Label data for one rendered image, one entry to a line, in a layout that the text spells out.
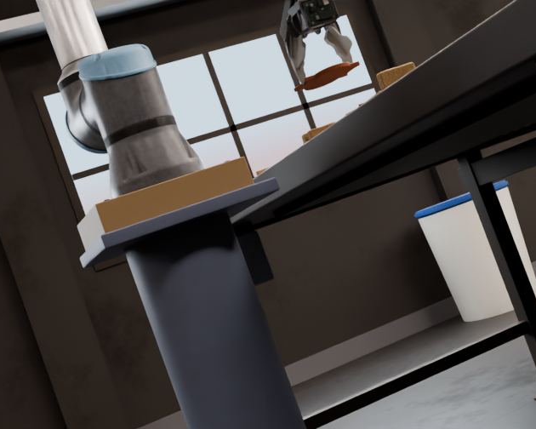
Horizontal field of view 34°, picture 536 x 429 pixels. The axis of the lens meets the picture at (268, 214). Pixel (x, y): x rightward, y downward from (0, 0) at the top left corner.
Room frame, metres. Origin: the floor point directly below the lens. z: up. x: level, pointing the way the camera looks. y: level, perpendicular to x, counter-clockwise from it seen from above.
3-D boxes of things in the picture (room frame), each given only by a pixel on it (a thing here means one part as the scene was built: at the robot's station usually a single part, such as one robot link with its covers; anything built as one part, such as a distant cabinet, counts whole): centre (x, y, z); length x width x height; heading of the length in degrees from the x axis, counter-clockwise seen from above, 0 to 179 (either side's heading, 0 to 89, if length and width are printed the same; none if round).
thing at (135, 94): (1.35, 0.15, 1.09); 0.13 x 0.12 x 0.14; 25
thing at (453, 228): (5.19, -1.11, 0.35); 0.58 x 0.57 x 0.70; 20
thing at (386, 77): (1.29, -0.25, 0.95); 0.06 x 0.02 x 0.03; 105
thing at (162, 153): (1.35, 0.14, 0.97); 0.15 x 0.15 x 0.10
